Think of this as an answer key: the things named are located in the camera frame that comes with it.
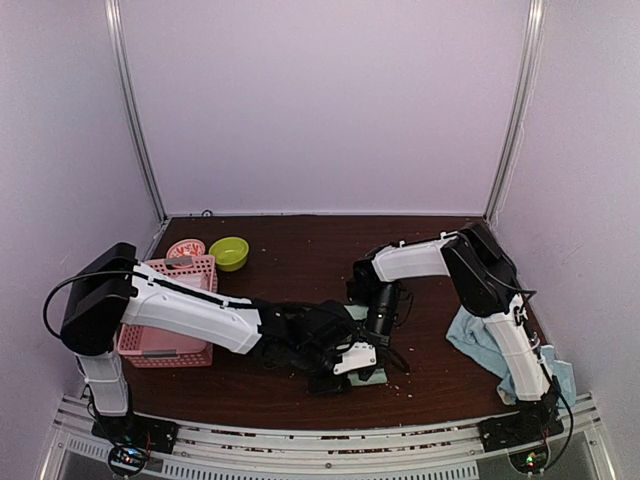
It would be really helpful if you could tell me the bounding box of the green towel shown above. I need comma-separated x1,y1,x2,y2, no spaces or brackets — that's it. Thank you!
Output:
345,305,388,387

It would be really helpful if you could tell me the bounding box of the pink plastic basket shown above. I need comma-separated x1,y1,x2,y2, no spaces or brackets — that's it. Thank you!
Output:
117,255,218,369

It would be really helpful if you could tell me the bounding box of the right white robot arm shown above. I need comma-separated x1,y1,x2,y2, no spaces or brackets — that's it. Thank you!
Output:
346,223,560,442

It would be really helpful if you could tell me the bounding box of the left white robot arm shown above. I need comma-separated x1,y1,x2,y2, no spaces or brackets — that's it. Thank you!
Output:
44,243,376,444

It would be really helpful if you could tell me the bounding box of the blue towel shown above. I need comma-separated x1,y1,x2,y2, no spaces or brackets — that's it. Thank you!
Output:
446,307,577,407

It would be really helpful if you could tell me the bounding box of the green bowl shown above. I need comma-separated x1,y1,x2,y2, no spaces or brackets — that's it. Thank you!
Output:
209,236,250,272

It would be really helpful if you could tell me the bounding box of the red patterned bowl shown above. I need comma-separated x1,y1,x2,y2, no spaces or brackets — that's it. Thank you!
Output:
166,238,206,259

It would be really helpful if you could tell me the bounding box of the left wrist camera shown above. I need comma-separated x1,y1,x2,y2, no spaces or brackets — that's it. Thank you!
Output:
307,342,378,397

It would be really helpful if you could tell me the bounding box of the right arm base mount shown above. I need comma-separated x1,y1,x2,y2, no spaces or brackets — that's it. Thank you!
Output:
477,412,564,475

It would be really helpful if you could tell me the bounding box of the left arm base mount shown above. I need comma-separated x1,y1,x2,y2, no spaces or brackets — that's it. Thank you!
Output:
91,417,179,477

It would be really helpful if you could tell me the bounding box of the aluminium front rail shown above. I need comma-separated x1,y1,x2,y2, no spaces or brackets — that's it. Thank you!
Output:
39,392,619,480

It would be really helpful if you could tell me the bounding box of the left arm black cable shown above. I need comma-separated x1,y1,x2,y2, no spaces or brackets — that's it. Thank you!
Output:
42,269,136,341

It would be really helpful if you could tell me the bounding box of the right aluminium frame post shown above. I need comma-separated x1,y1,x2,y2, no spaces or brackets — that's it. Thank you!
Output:
484,0,547,225

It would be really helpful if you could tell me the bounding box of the aluminium frame post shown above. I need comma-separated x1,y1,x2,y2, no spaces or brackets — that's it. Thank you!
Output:
484,0,547,225
104,0,168,223

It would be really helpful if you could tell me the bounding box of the left aluminium frame post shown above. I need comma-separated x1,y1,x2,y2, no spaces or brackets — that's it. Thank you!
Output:
104,0,168,223

